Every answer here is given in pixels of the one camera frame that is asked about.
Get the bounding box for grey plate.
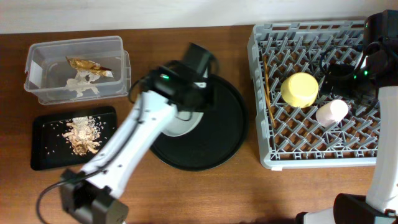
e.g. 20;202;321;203
162;111;204;137

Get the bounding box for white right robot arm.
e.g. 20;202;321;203
294;9;397;224

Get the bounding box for round black serving tray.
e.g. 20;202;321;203
150;75;249;171

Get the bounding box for nut shells and rice scraps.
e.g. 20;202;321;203
45;116;108;157

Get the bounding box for gold coffee sachet wrapper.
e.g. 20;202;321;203
66;57;113;78

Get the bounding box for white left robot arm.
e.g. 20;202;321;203
35;43;220;223

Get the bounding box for grey dishwasher rack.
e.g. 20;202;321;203
247;21;381;170

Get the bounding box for clear plastic waste bin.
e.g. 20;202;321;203
24;36;131;105

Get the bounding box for pink cup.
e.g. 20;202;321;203
315;100;349;127

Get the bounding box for black rectangular tray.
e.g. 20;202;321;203
30;106;117;170

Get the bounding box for white label on bin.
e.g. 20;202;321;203
29;61;43;88

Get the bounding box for yellow bowl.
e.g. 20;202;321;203
280;72;319;108

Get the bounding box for white tissue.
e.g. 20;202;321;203
65;73;100;98

